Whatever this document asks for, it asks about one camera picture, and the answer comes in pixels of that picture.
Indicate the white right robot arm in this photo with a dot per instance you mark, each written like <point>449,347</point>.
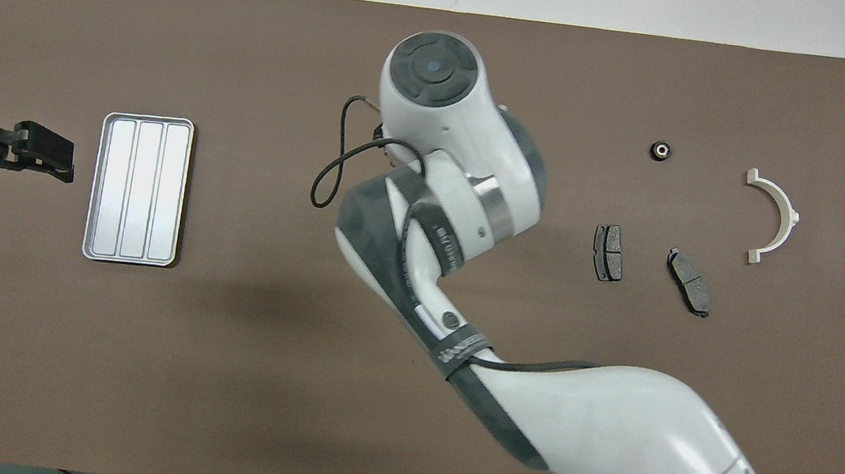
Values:
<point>606,441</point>

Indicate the silver metal tray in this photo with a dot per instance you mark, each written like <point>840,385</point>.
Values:
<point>137,189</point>

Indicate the brown table mat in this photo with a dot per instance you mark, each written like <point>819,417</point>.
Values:
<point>216,372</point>

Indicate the dark grey rectangular brake pad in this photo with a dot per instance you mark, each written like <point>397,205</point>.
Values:
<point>608,254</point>

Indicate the dark grey curved brake pad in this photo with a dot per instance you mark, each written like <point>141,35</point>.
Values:
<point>690,283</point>

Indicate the white curved plastic bracket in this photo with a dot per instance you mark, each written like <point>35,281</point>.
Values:
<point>791,223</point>

